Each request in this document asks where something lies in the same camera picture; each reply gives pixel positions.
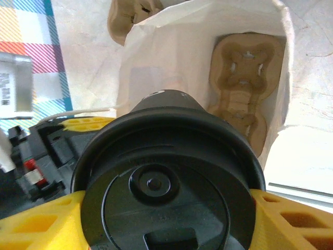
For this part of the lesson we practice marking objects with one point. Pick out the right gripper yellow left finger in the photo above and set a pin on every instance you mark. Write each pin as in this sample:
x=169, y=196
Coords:
x=39, y=226

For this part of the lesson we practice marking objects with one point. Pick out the black paper coffee cup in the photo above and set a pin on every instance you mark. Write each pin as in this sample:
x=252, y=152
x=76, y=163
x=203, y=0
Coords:
x=169, y=101

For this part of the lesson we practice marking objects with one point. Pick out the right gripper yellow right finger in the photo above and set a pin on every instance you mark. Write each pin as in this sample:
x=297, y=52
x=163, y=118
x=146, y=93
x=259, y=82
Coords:
x=294, y=229

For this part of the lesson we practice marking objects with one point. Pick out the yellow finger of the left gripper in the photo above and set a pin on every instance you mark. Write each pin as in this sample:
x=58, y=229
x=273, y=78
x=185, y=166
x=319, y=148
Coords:
x=88, y=123

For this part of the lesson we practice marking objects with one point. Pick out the aluminium mounting rail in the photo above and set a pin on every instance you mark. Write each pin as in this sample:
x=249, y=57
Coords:
x=299, y=194

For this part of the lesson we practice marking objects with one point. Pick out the black plastic cup lid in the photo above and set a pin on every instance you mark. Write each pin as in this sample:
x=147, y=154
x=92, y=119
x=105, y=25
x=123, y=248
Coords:
x=166, y=208

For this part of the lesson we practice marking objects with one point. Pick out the white printed paper bag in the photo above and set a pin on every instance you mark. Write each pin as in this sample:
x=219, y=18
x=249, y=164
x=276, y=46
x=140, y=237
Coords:
x=169, y=65

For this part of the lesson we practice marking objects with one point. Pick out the brown pulp cup carrier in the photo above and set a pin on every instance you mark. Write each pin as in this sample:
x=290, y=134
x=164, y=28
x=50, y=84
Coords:
x=119, y=26
x=273, y=78

